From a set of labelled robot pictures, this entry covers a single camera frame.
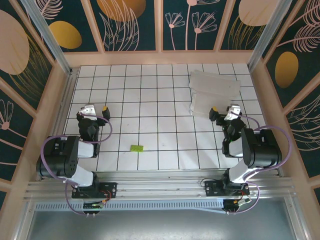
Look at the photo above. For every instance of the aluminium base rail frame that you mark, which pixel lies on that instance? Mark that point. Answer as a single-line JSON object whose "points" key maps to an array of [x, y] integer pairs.
{"points": [[162, 185]]}

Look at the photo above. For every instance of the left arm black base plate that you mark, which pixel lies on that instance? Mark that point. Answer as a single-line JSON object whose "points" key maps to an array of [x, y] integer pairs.
{"points": [[110, 190]]}

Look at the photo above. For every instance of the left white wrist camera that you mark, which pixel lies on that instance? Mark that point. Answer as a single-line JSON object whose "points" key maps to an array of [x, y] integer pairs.
{"points": [[88, 110]]}

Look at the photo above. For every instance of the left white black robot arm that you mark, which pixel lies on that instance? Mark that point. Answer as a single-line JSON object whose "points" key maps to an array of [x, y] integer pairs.
{"points": [[57, 157]]}

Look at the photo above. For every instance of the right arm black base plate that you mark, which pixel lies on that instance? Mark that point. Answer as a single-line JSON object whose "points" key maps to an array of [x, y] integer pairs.
{"points": [[212, 188]]}

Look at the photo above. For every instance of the aluminium table edge rail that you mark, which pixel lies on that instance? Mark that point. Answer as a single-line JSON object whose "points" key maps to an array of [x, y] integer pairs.
{"points": [[68, 87]]}

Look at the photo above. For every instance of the white and teal paper box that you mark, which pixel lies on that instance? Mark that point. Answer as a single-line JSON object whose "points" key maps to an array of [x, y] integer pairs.
{"points": [[215, 85]]}

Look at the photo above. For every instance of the green toy brick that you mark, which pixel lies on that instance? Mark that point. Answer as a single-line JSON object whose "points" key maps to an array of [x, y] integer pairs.
{"points": [[137, 148]]}

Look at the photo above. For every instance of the grey metal panel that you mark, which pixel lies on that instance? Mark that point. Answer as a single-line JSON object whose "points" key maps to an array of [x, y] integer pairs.
{"points": [[160, 225]]}

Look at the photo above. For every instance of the aluminium corner post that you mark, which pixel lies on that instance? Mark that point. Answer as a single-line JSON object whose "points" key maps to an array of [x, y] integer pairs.
{"points": [[47, 32], [268, 32]]}

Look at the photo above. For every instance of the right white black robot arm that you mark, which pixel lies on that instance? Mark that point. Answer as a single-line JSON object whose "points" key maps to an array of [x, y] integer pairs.
{"points": [[261, 150]]}

